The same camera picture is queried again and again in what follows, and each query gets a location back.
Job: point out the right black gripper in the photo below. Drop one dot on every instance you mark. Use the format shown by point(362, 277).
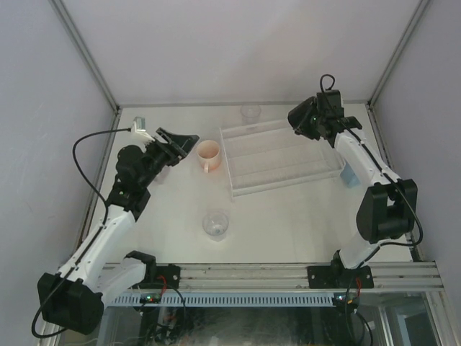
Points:
point(350, 122)

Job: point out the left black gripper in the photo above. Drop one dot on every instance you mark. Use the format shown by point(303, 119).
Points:
point(172, 145)

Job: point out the pink ceramic mug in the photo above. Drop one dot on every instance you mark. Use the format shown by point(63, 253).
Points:
point(209, 155)

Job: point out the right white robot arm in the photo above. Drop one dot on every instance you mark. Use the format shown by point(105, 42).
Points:
point(388, 209)

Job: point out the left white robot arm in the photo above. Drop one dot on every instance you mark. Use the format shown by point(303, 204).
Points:
point(76, 296)

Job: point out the clear acrylic dish rack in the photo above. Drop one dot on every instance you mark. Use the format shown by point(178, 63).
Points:
point(267, 156)

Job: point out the light blue mug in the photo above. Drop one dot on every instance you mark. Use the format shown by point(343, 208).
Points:
point(348, 176)

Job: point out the clear glass at back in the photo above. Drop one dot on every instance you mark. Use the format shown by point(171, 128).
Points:
point(250, 113)

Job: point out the clear glass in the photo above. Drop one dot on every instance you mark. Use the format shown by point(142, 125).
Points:
point(215, 225)
point(250, 113)

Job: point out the clear glass near front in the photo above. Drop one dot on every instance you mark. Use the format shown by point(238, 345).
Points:
point(215, 225)

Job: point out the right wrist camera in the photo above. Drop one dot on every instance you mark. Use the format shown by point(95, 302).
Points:
point(330, 104)

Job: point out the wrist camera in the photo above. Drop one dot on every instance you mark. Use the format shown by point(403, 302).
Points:
point(138, 130)
point(330, 104)

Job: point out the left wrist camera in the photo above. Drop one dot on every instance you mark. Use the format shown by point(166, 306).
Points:
point(138, 130)

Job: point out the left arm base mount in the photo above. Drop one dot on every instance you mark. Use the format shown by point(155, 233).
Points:
point(158, 275)

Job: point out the right aluminium frame post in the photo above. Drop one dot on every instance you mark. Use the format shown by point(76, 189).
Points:
point(405, 38)

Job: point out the aluminium frame post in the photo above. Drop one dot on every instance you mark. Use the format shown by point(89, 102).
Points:
point(405, 38)
point(78, 41)

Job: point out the left aluminium frame post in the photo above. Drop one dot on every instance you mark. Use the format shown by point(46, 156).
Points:
point(78, 41)

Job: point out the blue slotted cable duct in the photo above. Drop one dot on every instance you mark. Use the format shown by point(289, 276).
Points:
point(201, 300)

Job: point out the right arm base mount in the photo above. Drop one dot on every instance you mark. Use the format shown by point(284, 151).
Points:
point(336, 275)

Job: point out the aluminium front rail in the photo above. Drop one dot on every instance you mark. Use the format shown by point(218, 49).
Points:
point(389, 277)

